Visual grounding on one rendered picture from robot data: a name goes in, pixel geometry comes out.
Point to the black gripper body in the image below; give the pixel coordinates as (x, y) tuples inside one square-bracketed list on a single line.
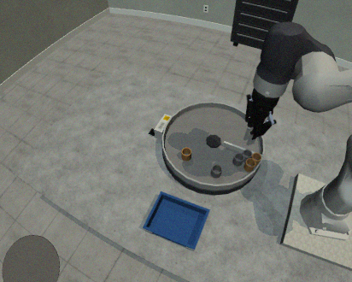
[(267, 104)]

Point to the grey metal ring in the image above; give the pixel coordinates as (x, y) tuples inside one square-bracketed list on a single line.
[(216, 167), (247, 153), (237, 162)]

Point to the bronze bushing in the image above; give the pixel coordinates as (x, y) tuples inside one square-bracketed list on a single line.
[(186, 151), (256, 156), (251, 162)]

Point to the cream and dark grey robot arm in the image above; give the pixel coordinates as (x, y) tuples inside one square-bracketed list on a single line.
[(289, 51)]

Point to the blue crate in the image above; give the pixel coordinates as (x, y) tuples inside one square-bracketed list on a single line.
[(175, 219)]

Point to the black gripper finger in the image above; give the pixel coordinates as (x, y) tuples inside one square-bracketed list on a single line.
[(251, 107), (259, 128)]

